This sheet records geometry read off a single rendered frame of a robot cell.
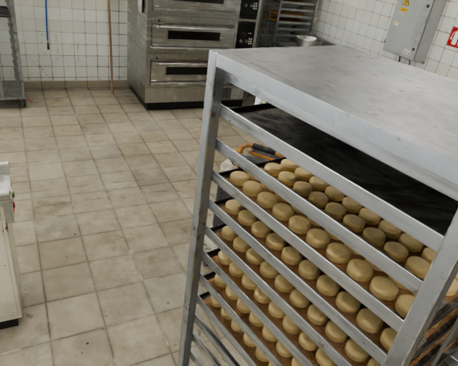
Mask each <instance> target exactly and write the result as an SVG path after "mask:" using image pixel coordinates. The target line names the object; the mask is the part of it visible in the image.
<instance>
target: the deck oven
mask: <svg viewBox="0 0 458 366"><path fill-rule="evenodd" d="M261 5H262V0H142V13H140V11H139V9H138V0H127V80H128V82H129V83H130V84H131V86H130V89H131V90H132V91H133V93H134V94H135V96H136V97H137V98H138V100H139V101H140V102H141V103H142V105H143V106H144V108H145V109H146V110H177V109H195V108H204V98H205V90H206V76H207V69H208V61H209V50H210V49H248V48H255V43H256V37H257V29H258V24H259V18H260V10H261ZM247 94H248V92H247V91H244V90H243V89H240V88H238V87H237V86H235V85H233V84H231V83H229V82H227V81H225V80H224V83H223V89H222V101H221V104H222V105H224V106H226V107H242V102H243V99H247Z"/></svg>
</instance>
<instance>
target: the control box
mask: <svg viewBox="0 0 458 366"><path fill-rule="evenodd" d="M9 188H10V190H11V188H12V185H11V179H10V175H8V176H4V190H8V189H9ZM10 199H11V203H8V204H4V206H5V209H6V215H7V223H14V222H15V216H14V212H15V210H14V208H13V203H12V202H14V198H13V196H12V190H11V195H10Z"/></svg>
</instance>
